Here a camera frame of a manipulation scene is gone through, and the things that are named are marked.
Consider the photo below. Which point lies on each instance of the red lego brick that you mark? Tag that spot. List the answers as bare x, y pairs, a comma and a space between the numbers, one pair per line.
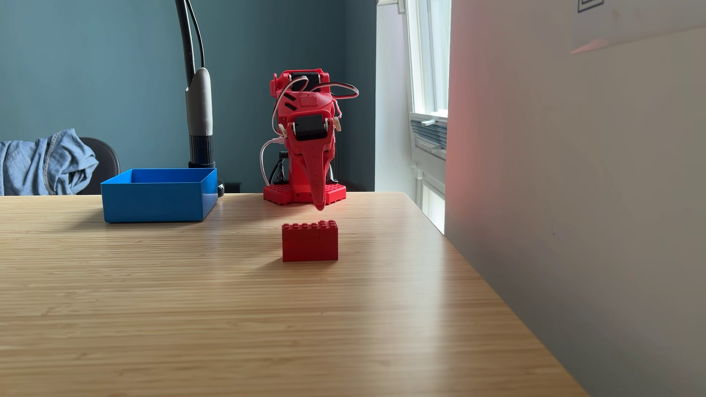
310, 242

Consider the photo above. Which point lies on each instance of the blue plastic bin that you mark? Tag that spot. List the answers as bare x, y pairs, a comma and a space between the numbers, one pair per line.
157, 203

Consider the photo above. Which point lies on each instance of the black gooseneck stand grey sleeve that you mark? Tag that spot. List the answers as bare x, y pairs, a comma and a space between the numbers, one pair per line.
199, 105

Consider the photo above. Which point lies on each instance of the white window vent unit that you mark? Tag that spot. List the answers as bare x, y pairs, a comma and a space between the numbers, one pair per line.
429, 135

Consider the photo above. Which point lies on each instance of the black chair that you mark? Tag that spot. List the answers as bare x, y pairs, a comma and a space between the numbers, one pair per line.
107, 160

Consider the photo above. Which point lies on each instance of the blue denim jacket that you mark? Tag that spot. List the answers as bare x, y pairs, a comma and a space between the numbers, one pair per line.
44, 165

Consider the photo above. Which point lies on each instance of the white window frame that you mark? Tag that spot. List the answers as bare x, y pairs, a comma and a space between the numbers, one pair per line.
422, 55

